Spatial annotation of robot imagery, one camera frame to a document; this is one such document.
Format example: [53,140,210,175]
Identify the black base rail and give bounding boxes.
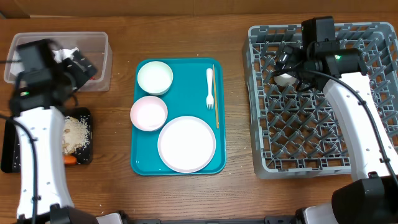
[129,215,294,224]

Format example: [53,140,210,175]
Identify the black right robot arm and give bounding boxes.
[272,16,397,223]

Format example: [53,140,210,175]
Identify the white plastic fork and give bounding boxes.
[206,68,215,110]

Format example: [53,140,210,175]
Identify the grey dishwasher rack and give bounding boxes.
[243,22,397,179]

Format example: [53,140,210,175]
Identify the white plastic cup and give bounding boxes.
[274,73,297,86]

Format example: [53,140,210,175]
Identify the white tissue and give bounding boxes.
[52,47,80,63]

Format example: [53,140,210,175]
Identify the black tray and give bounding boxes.
[1,107,93,173]

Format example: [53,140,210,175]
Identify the teal serving tray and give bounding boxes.
[131,58,227,175]

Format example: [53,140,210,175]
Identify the wooden chopstick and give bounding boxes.
[212,64,220,129]

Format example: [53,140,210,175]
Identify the clear plastic bin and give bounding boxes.
[4,32,113,91]

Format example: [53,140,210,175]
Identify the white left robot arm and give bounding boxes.
[8,39,127,224]

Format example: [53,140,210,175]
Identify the spilled rice and peanuts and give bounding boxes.
[62,116,89,155]

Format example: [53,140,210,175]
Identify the white round plate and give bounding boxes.
[157,116,216,174]

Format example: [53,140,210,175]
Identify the white bowl with crumbs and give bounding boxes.
[137,61,174,96]

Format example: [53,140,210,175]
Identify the orange carrot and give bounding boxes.
[63,155,77,166]

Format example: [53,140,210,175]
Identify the pink bowl with cereal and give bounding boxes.
[130,96,168,131]

